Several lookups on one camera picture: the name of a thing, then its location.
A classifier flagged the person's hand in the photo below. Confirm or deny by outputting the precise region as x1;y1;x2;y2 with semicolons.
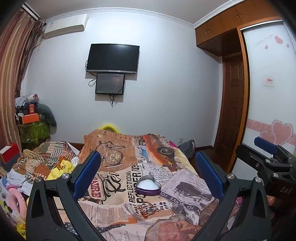
266;195;276;206

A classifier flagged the brown wooden door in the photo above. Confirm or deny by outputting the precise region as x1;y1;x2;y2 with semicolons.
214;55;244;155

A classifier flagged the yellow cloth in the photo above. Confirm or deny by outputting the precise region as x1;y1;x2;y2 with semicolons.
46;160;74;180

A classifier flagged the striped patchwork cloth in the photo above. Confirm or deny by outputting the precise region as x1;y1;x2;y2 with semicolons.
13;141;79;183

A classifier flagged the red box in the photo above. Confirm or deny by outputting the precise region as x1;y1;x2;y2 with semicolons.
1;143;20;172

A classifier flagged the dark blue backpack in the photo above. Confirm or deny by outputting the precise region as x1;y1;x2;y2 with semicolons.
178;140;196;159

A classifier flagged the green patterned covered stand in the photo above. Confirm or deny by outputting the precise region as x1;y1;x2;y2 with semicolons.
18;120;51;144

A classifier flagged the newspaper print bed quilt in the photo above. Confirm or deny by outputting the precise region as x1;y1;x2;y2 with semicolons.
58;128;246;241

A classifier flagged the purple heart-shaped tin box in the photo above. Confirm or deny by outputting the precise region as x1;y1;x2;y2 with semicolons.
135;175;162;196

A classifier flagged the orange box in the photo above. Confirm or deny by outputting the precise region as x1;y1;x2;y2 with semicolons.
19;113;40;125

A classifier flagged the white heart-decorated sliding door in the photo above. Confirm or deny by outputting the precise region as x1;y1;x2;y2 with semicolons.
231;21;296;181

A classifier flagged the yellow pillow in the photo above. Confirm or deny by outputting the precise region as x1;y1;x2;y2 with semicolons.
99;123;120;133

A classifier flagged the wooden wardrobe cabinet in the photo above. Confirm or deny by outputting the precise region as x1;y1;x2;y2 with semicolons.
195;0;282;57

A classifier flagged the striped brown curtain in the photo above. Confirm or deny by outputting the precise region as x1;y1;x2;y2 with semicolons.
1;9;45;148

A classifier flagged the white air conditioner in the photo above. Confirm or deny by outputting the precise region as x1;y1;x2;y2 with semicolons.
44;14;88;39

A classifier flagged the pink ring toy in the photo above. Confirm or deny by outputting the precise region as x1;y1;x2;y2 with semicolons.
7;186;27;223

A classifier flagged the small black wall monitor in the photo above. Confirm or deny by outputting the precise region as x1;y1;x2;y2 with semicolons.
95;73;125;95

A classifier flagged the black wall television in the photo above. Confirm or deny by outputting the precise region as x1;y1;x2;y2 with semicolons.
86;44;139;74

